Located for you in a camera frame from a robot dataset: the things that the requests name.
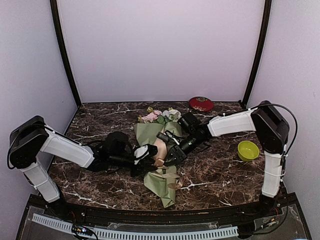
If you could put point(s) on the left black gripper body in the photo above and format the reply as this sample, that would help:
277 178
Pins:
138 169

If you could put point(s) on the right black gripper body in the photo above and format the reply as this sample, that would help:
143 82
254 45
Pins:
180 152

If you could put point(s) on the tan ribbon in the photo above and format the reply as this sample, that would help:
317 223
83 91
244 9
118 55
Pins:
160 172

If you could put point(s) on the green and pink wrapping paper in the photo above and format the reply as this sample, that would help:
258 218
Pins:
164 180

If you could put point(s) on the white fake flower stem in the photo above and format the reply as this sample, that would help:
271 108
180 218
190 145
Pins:
171 115

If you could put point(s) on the pink rose fake flower stem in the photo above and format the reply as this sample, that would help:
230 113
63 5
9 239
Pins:
152 116

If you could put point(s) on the lime green plastic bowl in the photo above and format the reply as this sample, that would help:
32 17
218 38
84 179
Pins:
247 151

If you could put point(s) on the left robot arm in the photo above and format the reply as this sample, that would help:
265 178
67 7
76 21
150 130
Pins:
34 136

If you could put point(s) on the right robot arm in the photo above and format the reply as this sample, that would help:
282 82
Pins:
273 125

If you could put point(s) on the red floral plate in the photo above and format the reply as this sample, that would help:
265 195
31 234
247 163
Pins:
201 104

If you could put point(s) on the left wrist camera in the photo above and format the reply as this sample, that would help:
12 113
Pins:
143 152

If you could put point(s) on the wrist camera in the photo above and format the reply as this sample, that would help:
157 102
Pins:
168 137
143 152

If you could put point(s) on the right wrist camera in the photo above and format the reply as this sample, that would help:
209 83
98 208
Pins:
168 137

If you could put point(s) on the white slotted cable duct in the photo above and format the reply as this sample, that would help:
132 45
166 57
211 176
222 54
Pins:
118 231

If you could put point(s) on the black front table rail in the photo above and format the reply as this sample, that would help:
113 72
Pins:
103 216

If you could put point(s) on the right black frame post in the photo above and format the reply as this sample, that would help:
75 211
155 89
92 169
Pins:
258 53

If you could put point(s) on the black frame post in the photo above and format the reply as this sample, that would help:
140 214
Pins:
63 51
258 53

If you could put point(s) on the left black frame post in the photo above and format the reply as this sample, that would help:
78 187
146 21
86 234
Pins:
63 51

